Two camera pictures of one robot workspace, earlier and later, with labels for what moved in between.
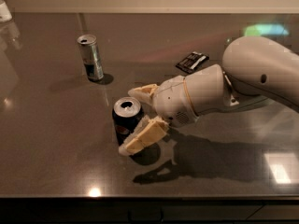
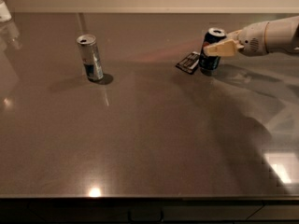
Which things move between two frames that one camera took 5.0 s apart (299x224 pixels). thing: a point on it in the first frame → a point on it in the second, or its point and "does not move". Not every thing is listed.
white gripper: x=171 y=101 → x=252 y=38
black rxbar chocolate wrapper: x=192 y=62 does not move
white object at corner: x=5 y=13 does not move
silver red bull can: x=91 y=54 does not move
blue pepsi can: x=127 y=113 → x=210 y=64
